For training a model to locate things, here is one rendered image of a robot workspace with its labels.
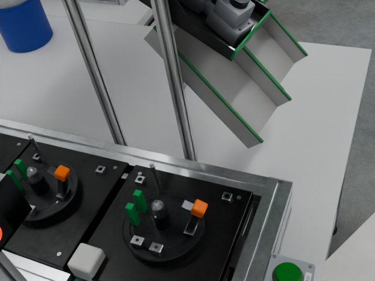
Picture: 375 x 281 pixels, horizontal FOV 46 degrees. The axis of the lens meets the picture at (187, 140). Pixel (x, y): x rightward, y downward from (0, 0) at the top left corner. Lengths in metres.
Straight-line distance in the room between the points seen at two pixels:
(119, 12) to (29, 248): 0.99
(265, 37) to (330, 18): 2.10
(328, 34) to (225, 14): 2.25
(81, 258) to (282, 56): 0.60
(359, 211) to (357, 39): 1.25
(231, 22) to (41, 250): 0.50
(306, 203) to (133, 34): 0.82
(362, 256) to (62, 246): 0.53
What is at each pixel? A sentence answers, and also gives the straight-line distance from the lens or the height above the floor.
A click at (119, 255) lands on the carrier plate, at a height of 0.97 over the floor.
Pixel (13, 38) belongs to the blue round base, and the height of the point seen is 0.92.
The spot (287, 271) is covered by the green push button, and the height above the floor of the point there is 0.97.
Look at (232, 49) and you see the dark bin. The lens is 0.70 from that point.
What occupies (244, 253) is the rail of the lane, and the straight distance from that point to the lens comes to 0.75.
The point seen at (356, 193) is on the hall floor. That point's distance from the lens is 2.05.
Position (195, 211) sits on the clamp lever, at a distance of 0.66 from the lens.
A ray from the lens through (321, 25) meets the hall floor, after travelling 3.02.
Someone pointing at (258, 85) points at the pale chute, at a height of 1.03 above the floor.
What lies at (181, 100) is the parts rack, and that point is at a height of 1.10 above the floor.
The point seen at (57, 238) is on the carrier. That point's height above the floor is 0.97.
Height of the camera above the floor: 1.61
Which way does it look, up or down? 45 degrees down
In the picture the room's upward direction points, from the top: 11 degrees counter-clockwise
